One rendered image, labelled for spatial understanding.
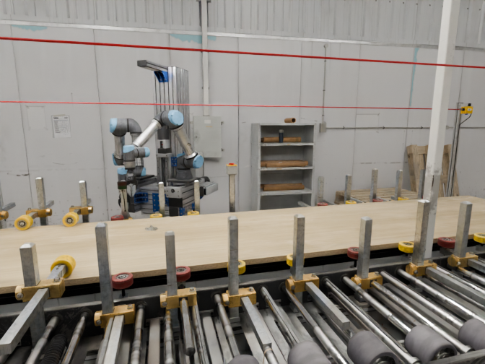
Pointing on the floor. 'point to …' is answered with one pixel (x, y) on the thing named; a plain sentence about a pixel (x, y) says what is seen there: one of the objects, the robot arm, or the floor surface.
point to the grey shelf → (269, 151)
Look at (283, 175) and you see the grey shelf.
